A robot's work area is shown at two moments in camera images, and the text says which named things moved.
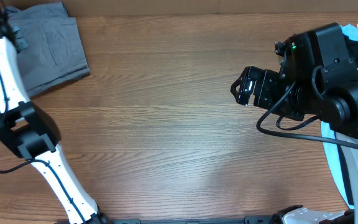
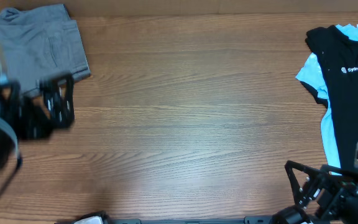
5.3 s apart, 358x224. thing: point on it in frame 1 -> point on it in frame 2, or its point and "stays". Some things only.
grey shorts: x=55 y=56 stays
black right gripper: x=245 y=81 -> x=339 y=185
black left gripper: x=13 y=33 -> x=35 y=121
